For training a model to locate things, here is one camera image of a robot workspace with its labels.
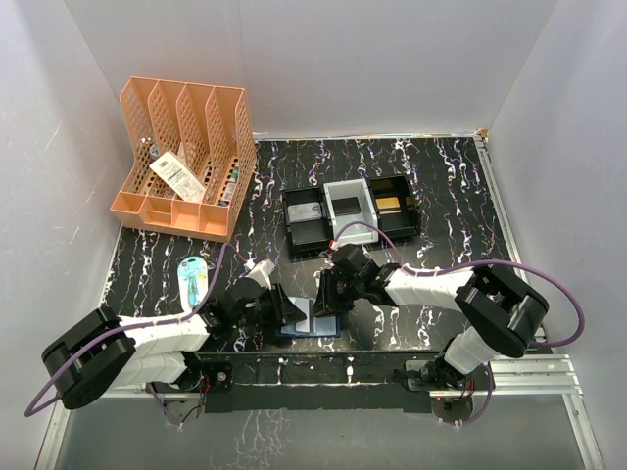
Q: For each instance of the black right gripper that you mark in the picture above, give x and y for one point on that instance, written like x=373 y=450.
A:
x=327 y=302

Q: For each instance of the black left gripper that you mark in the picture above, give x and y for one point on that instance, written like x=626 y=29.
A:
x=283 y=309

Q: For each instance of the blue card holder wallet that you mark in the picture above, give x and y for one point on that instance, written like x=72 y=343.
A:
x=324 y=327

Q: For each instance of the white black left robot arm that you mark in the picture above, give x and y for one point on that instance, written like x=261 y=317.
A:
x=104 y=351

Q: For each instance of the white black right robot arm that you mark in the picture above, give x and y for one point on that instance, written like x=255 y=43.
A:
x=503 y=312

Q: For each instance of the silver card in bin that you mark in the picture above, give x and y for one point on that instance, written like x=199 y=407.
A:
x=304 y=212

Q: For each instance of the black card in bin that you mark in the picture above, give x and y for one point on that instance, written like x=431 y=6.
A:
x=346 y=206

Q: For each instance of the gold card in bin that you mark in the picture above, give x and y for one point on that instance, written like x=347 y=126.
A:
x=388 y=205

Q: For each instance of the round teal tape roll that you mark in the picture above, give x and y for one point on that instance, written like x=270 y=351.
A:
x=192 y=277

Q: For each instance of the black left bin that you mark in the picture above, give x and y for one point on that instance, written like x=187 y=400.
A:
x=307 y=239

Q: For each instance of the black bin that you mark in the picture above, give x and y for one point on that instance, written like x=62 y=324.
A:
x=405 y=224
x=307 y=239

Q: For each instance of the white middle bin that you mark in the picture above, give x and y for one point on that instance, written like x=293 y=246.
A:
x=352 y=229

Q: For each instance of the black right bin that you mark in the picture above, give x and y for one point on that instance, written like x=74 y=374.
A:
x=405 y=224

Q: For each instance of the white labelled paper packet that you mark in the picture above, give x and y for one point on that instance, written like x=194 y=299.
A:
x=179 y=177

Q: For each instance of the orange plastic file organizer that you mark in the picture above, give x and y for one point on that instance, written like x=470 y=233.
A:
x=194 y=156

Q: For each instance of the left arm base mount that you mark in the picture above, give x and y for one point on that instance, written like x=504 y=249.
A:
x=199 y=376

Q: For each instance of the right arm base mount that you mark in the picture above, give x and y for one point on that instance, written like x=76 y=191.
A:
x=436 y=375

